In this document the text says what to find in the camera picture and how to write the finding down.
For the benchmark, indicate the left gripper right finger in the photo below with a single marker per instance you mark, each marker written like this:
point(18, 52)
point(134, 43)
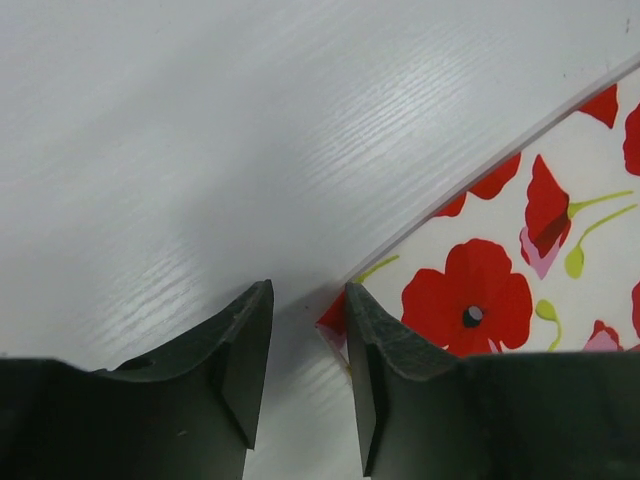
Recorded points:
point(423, 413)

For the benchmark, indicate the red poppy print skirt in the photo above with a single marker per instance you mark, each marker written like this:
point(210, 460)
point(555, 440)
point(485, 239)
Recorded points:
point(541, 254)

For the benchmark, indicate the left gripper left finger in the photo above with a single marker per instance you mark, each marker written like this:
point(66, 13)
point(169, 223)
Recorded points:
point(188, 409)

